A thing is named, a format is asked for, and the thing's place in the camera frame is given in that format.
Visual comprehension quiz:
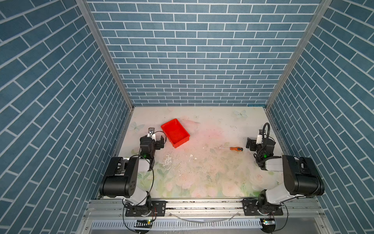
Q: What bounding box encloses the orange handled screwdriver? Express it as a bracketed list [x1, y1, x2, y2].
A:
[220, 147, 243, 152]

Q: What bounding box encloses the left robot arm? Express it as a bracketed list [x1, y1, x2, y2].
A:
[99, 128, 167, 216]

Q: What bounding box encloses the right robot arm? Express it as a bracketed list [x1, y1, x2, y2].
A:
[246, 138, 325, 215]

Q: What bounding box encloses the red plastic bin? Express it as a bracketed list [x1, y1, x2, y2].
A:
[161, 119, 190, 148]

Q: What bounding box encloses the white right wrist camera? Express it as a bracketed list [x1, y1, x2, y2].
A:
[256, 129, 263, 145]

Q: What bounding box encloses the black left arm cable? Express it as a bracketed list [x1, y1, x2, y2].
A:
[122, 130, 168, 233]

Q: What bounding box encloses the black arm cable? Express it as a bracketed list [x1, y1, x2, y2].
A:
[122, 130, 168, 233]
[253, 122, 278, 169]

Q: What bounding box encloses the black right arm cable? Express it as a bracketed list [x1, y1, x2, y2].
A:
[253, 122, 278, 169]

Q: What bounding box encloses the aluminium mounting rail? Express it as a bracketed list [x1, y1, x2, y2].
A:
[78, 198, 333, 234]

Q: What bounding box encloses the white slotted cable duct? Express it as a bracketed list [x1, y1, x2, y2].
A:
[91, 218, 263, 231]

